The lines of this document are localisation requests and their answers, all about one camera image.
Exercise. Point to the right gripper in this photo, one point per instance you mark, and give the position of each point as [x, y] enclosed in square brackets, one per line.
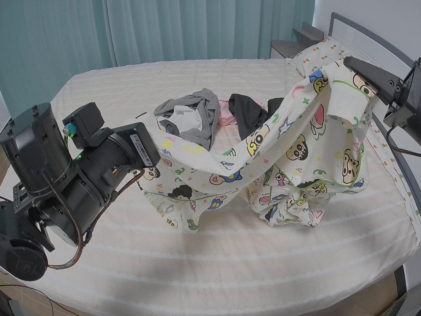
[412, 84]

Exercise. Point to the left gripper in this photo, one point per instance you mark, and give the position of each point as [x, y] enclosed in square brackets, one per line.
[108, 163]

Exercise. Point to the white printed pyjama top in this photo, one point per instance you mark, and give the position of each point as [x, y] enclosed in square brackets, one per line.
[296, 137]

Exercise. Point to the dark grey garment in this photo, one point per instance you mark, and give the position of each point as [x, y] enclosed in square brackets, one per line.
[173, 128]

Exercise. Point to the white printed pillow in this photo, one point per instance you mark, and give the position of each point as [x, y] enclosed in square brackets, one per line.
[315, 53]

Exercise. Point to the white garment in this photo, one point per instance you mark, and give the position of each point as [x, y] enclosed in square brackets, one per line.
[184, 117]

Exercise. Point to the light grey garment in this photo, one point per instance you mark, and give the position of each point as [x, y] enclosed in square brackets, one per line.
[207, 110]

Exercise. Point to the grey bedside table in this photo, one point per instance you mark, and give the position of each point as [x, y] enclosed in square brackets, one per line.
[283, 48]

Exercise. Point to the pink garment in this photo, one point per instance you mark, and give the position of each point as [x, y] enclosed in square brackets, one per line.
[225, 114]

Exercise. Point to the black shirt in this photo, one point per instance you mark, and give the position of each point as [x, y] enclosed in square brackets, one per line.
[246, 117]

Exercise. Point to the blue-green curtain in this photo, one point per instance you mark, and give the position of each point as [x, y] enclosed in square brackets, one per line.
[131, 18]

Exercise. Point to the bed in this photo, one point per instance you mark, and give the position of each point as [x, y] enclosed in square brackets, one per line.
[230, 258]

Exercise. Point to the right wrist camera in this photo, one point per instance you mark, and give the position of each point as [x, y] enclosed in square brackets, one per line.
[404, 117]

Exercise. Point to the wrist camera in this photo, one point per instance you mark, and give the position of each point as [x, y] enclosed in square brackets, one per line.
[87, 117]
[404, 117]

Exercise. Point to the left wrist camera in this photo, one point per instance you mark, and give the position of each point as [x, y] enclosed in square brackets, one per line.
[87, 117]

